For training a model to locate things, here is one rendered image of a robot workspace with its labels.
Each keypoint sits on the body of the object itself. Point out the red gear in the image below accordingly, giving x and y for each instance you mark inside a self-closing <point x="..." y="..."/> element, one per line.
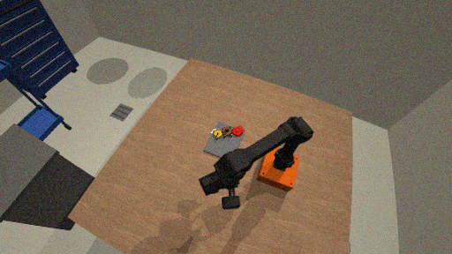
<point x="237" y="133"/>

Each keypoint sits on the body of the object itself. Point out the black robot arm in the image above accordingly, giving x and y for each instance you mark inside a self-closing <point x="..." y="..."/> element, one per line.
<point x="233" y="166"/>

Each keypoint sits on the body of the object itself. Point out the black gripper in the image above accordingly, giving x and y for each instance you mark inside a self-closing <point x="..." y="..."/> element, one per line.
<point x="231" y="202"/>

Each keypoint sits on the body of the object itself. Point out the brown gear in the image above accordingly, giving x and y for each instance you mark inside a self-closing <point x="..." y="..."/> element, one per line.
<point x="226" y="131"/>

